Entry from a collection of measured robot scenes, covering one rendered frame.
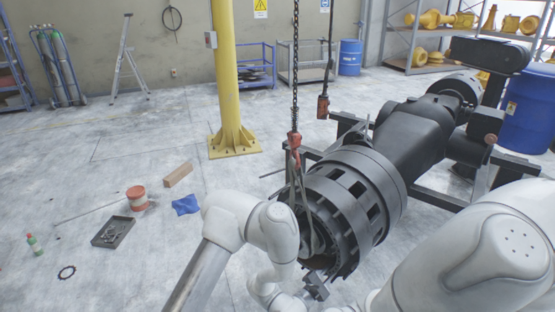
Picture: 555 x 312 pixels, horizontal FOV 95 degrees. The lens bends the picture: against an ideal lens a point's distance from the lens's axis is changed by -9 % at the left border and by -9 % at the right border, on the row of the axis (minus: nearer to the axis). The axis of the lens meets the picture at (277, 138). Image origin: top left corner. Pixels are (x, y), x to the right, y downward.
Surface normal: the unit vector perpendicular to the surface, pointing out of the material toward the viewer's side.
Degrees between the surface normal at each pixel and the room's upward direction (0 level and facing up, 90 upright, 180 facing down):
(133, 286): 0
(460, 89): 90
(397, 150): 27
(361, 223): 54
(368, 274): 0
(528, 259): 19
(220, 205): 37
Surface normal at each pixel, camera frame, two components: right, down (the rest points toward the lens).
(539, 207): -0.10, -0.78
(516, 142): -0.75, 0.32
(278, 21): 0.34, 0.43
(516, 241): -0.01, -0.63
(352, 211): 0.45, -0.49
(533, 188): -0.07, -0.97
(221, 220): -0.27, -0.50
